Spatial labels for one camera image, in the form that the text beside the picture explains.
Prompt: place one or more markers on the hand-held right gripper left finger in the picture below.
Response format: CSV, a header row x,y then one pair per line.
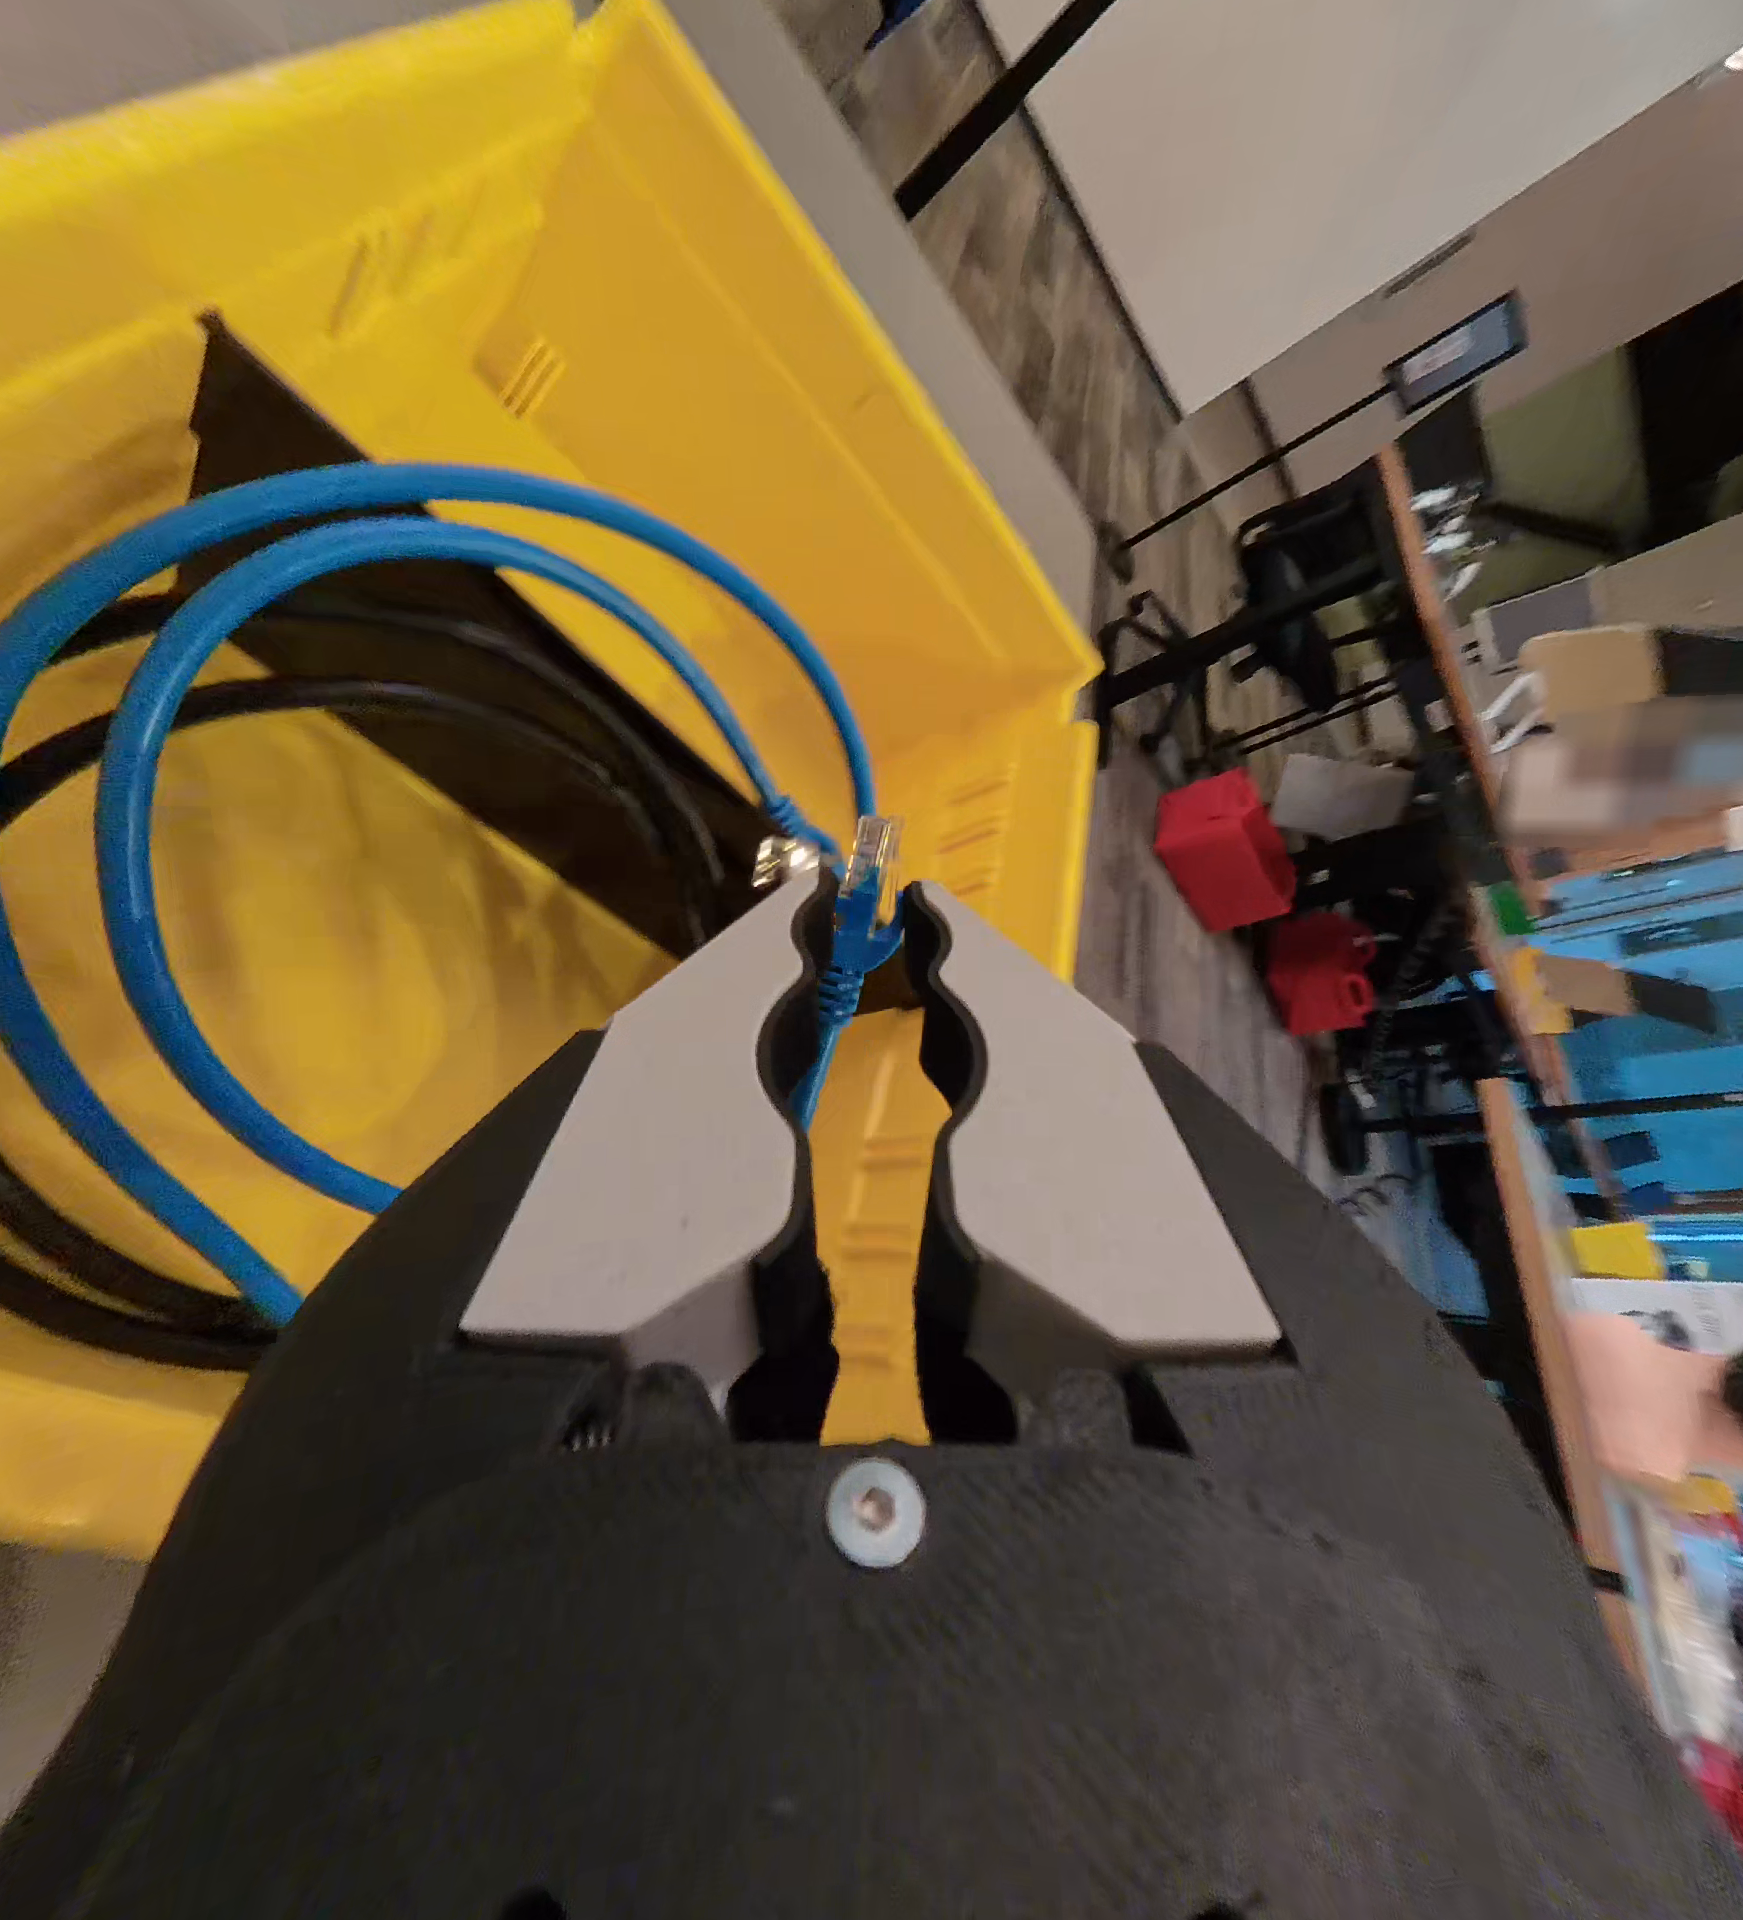
x,y
647,1155

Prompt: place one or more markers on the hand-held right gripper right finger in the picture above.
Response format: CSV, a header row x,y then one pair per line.
x,y
1096,1169

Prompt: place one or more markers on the yellow divided storage bin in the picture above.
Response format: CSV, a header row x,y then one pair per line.
x,y
735,376

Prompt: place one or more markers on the red container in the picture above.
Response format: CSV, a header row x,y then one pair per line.
x,y
1223,847
1322,974

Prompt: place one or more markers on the long wooden desk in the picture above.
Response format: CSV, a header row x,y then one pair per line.
x,y
1531,1199

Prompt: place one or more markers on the black office chair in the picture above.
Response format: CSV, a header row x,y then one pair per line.
x,y
1299,600

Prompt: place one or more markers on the wall screen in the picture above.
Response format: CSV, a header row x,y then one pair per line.
x,y
1456,352

